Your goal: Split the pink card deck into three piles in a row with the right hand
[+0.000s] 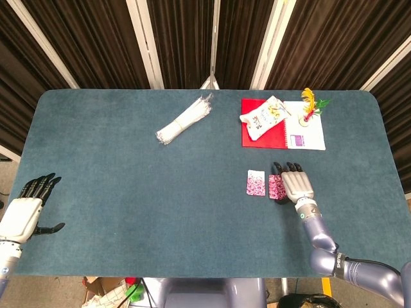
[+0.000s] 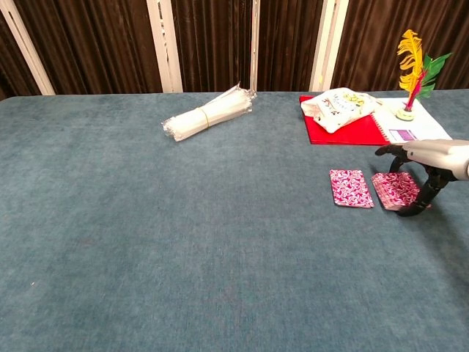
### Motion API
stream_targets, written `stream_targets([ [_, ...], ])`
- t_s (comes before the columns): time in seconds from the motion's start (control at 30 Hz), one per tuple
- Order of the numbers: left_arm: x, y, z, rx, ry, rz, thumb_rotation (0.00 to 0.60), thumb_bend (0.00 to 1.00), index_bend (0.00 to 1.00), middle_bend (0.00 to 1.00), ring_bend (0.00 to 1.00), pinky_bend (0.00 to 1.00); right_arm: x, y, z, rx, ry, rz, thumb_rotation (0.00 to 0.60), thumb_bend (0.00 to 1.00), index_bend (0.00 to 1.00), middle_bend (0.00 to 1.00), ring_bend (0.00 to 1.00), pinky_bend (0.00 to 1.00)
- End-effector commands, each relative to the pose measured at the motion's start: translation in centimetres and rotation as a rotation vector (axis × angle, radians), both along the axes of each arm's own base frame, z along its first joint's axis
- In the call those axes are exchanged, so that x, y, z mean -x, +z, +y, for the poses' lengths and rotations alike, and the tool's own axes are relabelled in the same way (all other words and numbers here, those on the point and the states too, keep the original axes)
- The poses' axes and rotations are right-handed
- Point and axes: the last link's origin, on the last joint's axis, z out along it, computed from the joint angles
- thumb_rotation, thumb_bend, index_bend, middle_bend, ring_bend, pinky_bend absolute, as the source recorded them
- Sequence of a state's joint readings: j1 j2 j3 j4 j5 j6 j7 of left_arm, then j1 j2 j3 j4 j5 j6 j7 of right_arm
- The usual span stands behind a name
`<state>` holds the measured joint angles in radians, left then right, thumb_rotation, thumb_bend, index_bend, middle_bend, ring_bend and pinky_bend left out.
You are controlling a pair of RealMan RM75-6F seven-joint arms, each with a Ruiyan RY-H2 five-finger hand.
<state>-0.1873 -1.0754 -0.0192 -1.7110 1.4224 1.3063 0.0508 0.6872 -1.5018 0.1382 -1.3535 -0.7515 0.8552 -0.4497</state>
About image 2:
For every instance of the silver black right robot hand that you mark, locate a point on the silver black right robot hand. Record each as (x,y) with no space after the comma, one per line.
(436,155)

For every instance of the red cover spiral notebook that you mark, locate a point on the red cover spiral notebook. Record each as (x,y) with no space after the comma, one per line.
(351,132)

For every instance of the yellow green feather shuttlecock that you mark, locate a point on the yellow green feather shuttlecock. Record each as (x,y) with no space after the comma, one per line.
(411,55)

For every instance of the white printed cloth bag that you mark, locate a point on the white printed cloth bag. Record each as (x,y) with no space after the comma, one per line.
(339,106)

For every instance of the dark brown pleated curtain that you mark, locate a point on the dark brown pleated curtain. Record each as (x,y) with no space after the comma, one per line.
(212,40)
(14,73)
(91,44)
(289,44)
(373,40)

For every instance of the clear wrapped white straw bundle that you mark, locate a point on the clear wrapped white straw bundle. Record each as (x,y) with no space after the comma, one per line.
(209,111)

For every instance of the yellow rubber band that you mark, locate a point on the yellow rubber band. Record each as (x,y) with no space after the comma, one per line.
(206,118)

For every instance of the white wide frame post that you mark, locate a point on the white wide frame post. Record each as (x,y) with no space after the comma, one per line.
(328,44)
(165,44)

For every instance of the thin white frame post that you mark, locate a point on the thin white frame post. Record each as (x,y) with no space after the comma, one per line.
(255,44)

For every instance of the white slanted frame post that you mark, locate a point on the white slanted frame post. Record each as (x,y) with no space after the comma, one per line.
(25,44)

